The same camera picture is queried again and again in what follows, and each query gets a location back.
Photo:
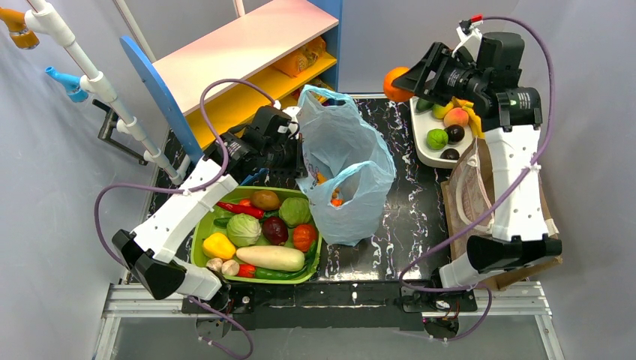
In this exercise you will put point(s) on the light blue plastic bag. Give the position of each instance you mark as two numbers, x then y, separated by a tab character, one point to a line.
353	156

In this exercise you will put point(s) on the green cabbage near centre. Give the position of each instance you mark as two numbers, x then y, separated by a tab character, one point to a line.
243	230

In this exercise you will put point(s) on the brown ginger root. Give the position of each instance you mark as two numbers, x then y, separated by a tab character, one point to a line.
336	198

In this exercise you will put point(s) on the white radish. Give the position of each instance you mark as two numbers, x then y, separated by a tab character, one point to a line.
272	257

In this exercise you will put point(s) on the garlic bulb left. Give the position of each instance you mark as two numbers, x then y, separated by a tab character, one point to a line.
215	264

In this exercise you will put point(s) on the small orange pumpkin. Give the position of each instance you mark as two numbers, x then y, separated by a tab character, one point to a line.
303	237

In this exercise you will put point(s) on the garlic bulb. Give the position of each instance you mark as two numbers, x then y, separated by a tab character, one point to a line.
230	268
215	264

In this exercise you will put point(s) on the aluminium base frame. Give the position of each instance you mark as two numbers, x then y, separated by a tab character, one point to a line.
322	305

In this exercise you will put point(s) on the green cucumber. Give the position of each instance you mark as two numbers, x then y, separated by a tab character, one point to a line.
221	222

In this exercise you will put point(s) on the orange snack bag top shelf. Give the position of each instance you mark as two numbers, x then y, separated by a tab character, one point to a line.
302	58

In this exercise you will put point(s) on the peach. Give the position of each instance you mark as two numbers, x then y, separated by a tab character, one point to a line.
456	116

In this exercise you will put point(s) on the white pipe stand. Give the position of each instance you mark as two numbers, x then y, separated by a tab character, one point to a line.
43	18

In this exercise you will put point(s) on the green red snack bag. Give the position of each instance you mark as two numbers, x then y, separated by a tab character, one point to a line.
316	82

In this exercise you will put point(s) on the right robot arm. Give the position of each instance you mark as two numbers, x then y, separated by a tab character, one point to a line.
519	236

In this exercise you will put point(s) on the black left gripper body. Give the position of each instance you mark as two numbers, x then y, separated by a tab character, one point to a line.
294	162

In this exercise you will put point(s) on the garlic bulb right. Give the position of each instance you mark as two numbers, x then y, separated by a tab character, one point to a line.
230	268

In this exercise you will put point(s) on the green leaf sprig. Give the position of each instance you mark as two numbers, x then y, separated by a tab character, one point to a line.
311	254

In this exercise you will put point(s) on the dark red onion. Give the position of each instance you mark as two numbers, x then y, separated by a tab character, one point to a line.
275	231

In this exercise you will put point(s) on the green yellow mango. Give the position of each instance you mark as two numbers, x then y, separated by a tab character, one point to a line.
439	111

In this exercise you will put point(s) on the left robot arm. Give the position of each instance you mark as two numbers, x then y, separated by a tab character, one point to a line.
149	250

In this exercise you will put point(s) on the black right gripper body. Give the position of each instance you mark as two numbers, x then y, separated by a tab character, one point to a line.
436	73

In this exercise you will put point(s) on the yellow bell pepper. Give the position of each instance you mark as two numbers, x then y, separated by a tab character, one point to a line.
217	245

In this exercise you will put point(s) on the brown potato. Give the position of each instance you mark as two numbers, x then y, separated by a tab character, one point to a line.
266	200

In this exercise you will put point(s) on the orange fruit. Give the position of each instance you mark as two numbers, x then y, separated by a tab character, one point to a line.
392	92

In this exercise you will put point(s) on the blue yellow shelf unit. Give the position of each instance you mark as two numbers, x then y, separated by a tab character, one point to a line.
244	49

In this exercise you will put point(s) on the green chili pepper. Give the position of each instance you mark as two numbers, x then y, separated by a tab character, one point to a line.
268	274

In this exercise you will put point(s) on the green lime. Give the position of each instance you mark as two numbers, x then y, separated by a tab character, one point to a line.
436	139

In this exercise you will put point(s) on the white fruit tray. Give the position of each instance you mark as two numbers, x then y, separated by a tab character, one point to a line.
422	124

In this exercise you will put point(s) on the yellow banana bunch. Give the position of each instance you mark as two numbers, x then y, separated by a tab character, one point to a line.
474	122

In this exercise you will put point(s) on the dark avocado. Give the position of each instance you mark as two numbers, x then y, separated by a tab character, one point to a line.
455	134
451	154

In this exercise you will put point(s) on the green cabbage at back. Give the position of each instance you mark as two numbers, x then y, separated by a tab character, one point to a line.
295	211

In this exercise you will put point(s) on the green avocado at back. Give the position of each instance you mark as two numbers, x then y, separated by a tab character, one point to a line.
423	105

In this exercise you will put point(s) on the red bell pepper front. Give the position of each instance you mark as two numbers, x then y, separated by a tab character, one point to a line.
247	271

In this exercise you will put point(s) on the long red chili pepper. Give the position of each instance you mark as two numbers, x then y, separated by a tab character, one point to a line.
242	209

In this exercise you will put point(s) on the green cabbage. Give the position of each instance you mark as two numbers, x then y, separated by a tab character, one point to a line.
295	211
243	230

